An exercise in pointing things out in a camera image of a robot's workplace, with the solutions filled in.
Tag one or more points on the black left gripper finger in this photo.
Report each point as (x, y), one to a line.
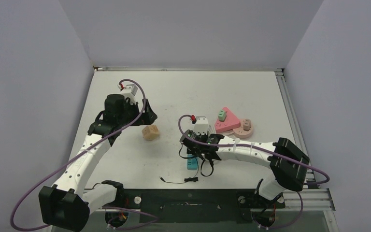
(145, 121)
(148, 113)

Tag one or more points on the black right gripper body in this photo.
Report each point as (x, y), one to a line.
(192, 151)

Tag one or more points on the beige cube adapter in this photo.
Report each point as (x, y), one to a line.
(150, 132)

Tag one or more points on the teal power strip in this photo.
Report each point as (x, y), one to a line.
(192, 163)

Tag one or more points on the black plug with thin cable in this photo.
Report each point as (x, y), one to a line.
(185, 180)

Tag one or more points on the pink triangular power strip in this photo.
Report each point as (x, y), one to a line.
(230, 123)

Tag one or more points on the green plug adapter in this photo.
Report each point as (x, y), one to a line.
(222, 115)

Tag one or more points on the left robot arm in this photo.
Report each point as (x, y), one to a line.
(65, 204)

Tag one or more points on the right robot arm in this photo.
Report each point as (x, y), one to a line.
(288, 164)

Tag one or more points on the beige plug on round socket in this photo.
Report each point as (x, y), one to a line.
(246, 124)

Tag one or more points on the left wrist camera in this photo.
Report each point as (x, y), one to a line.
(129, 92)

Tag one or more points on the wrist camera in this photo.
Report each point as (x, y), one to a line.
(201, 126)
(129, 92)

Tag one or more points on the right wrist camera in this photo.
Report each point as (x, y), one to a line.
(201, 126)

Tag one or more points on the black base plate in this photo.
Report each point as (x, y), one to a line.
(195, 205)

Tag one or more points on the aluminium table frame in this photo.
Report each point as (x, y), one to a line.
(138, 164)

